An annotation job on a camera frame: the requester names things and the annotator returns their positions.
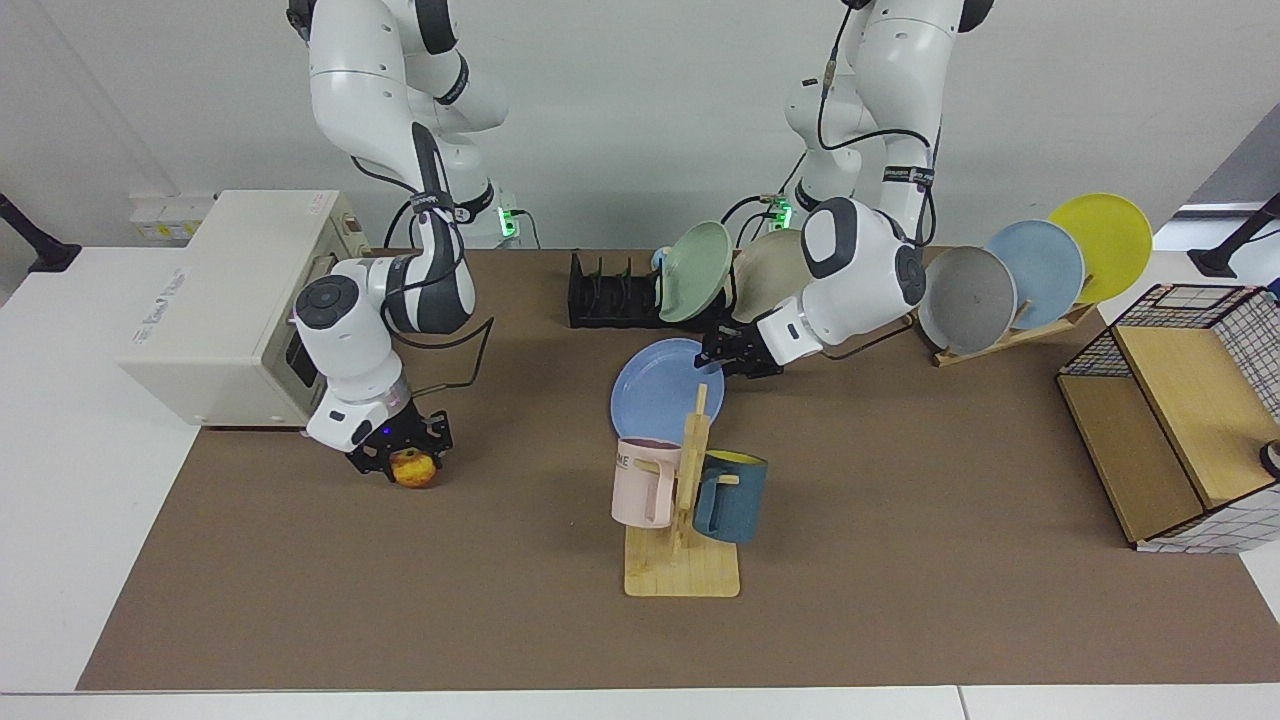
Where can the red yellow apple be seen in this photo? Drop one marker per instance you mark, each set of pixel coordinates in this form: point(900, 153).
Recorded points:
point(415, 470)

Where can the green plate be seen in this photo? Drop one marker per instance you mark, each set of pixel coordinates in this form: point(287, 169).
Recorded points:
point(695, 270)

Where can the beige plate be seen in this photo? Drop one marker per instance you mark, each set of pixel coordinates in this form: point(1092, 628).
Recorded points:
point(765, 275)

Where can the black dish rack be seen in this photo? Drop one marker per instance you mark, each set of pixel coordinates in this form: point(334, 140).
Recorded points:
point(610, 305)

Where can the grey plate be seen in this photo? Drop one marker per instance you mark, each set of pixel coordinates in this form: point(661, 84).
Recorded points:
point(965, 300)

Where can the wooden plate rack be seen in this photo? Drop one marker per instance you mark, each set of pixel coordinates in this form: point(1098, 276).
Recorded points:
point(985, 348)

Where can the light blue plate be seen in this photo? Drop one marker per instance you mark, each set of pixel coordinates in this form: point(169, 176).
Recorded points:
point(1045, 265)

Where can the yellow plate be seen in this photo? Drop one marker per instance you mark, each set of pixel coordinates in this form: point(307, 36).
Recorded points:
point(1105, 240)

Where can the small blue round thing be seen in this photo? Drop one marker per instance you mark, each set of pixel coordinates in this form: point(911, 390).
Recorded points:
point(661, 260)

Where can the dark blue cup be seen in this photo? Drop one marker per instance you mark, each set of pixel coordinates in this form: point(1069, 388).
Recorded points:
point(735, 500)

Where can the pink cup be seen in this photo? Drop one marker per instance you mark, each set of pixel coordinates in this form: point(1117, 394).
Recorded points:
point(640, 490)

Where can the wooden cup stand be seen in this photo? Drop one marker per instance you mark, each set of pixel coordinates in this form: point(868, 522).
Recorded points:
point(685, 575)

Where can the pale toaster oven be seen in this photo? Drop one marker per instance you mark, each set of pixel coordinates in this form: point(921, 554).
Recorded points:
point(220, 300)

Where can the brown table cloth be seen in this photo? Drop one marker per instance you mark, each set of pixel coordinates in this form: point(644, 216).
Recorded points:
point(900, 550)

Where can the black stand foot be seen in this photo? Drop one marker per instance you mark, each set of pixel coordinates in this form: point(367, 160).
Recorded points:
point(1215, 262)
point(45, 255)

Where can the dark round thing in basket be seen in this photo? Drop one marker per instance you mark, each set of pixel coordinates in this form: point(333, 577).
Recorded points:
point(1272, 458)

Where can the white wall socket strip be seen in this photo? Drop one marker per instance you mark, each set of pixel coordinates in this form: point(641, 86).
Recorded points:
point(170, 215)

